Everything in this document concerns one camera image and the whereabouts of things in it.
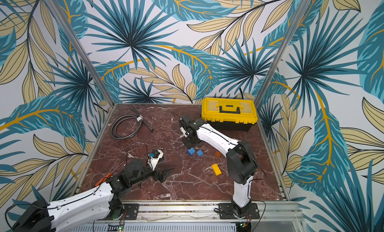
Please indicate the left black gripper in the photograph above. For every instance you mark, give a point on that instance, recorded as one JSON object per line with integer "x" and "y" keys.
{"x": 157, "y": 177}

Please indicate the dark blue square lego brick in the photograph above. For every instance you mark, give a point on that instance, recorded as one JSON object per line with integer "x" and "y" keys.
{"x": 191, "y": 151}

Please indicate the light blue square lego brick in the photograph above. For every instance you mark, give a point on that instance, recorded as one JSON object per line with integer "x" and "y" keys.
{"x": 200, "y": 153}

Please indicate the orange square lego brick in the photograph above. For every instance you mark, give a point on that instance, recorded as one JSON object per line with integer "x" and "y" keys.
{"x": 217, "y": 154}

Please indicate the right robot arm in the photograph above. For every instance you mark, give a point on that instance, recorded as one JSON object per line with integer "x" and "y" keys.
{"x": 241, "y": 161}

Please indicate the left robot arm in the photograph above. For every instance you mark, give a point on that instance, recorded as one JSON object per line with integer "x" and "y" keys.
{"x": 95, "y": 204}

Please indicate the yellow long lego brick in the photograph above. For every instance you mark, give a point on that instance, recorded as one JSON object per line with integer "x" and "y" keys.
{"x": 216, "y": 169}

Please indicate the yellow black toolbox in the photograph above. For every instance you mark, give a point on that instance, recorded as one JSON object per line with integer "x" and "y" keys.
{"x": 229, "y": 114}

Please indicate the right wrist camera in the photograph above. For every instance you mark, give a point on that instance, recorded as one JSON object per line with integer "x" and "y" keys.
{"x": 183, "y": 122}

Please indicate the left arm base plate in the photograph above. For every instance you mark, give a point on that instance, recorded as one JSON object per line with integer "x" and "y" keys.
{"x": 124, "y": 212}

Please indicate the orange handled screwdriver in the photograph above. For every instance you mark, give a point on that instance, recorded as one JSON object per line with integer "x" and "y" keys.
{"x": 107, "y": 176}

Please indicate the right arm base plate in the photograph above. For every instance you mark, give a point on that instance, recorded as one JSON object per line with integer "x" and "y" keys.
{"x": 231, "y": 211}

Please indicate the aluminium front rail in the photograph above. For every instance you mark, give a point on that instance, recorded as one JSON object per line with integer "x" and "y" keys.
{"x": 203, "y": 216}

